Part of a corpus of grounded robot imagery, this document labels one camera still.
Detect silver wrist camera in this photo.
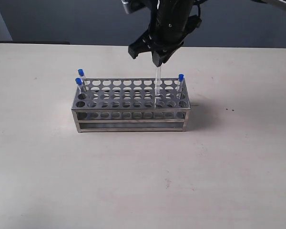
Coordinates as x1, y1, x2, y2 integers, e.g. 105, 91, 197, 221
121, 0, 143, 14

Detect blue-capped tube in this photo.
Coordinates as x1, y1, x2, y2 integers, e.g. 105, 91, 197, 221
75, 77, 86, 94
154, 66, 162, 107
78, 69, 86, 82
176, 74, 184, 107

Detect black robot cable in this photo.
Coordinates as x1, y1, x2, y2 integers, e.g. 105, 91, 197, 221
193, 0, 203, 20

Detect stainless steel test tube rack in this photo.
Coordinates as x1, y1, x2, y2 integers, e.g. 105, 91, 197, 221
71, 78, 191, 133

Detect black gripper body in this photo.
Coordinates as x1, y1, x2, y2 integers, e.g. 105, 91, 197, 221
149, 0, 202, 47

